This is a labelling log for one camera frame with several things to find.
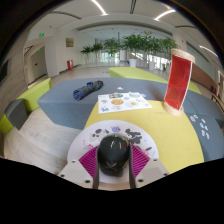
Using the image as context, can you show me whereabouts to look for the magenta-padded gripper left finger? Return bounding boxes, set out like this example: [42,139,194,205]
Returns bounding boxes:
[57,145,101,190]

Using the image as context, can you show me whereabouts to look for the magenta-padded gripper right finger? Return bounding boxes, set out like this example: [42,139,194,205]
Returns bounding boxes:
[128,143,171,189]

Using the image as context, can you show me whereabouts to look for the black computer mouse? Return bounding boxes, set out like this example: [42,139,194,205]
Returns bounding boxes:
[97,133,132,177]

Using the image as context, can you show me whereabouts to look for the round white puppy mouse pad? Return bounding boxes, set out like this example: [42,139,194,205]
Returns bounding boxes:
[67,119,162,184]

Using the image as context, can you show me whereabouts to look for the white sticker sheet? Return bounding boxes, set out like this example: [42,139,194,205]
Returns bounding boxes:
[97,91,153,115]

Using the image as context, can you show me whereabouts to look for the rolled dark blue cloth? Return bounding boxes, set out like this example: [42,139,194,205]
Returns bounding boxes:
[72,80,104,102]

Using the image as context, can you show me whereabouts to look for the lime green bench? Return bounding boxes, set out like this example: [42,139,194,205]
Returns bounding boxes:
[0,77,53,136]

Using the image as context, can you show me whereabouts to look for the grey ottoman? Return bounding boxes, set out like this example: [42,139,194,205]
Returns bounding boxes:
[4,98,28,131]

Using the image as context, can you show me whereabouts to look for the red tower with wooden ends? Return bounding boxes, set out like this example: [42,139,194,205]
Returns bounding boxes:
[162,48,197,118]

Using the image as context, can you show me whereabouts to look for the row of potted plants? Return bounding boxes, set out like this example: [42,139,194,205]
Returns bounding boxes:
[80,31,179,71]

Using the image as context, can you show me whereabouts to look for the ceiling light strips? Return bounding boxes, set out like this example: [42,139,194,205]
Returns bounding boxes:
[90,0,219,58]

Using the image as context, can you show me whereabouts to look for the gold wall plaque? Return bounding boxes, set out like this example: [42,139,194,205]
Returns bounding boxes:
[65,37,75,48]

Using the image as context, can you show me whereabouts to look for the black wall screen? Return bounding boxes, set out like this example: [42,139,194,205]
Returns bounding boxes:
[0,59,9,84]

